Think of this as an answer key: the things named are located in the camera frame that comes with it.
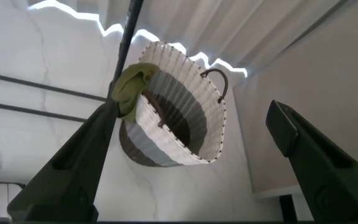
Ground white laundry basket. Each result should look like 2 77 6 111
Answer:
119 40 229 168

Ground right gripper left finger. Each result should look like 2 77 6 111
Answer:
6 99 119 223

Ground green garment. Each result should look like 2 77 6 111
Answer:
110 62 160 123

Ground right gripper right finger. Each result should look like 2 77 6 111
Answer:
265 99 358 223

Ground white curtain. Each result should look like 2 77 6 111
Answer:
26 0 343 78

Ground black clothes rack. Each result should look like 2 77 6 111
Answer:
0 0 145 124

